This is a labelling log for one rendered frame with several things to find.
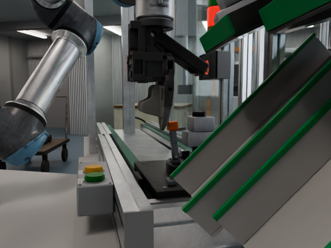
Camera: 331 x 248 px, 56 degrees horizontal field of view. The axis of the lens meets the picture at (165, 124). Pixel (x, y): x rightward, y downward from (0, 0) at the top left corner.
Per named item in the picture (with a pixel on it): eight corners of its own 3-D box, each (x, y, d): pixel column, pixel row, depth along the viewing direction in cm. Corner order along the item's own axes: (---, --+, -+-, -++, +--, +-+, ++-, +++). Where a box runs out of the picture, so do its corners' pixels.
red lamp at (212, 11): (211, 24, 81) (211, 5, 80) (204, 28, 86) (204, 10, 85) (229, 25, 82) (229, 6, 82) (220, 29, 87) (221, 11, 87)
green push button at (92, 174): (84, 187, 60) (84, 177, 60) (84, 181, 64) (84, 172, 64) (105, 186, 61) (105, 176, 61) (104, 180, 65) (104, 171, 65)
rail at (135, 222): (124, 277, 46) (123, 206, 45) (98, 157, 132) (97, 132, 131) (160, 272, 48) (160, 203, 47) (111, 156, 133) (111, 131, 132)
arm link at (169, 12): (168, 6, 65) (180, -6, 57) (168, 28, 65) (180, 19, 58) (132, 3, 63) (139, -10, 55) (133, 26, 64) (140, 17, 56)
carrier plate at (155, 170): (156, 203, 52) (156, 191, 52) (134, 169, 75) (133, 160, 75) (282, 192, 58) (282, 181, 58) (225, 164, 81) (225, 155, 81)
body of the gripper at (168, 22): (127, 84, 64) (126, 24, 63) (167, 85, 67) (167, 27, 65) (132, 83, 57) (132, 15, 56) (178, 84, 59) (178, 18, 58)
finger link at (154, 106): (139, 131, 62) (138, 84, 61) (167, 130, 64) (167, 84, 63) (142, 133, 59) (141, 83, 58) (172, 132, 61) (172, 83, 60)
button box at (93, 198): (77, 217, 59) (76, 185, 58) (79, 185, 79) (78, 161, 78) (114, 213, 60) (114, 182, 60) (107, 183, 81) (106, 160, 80)
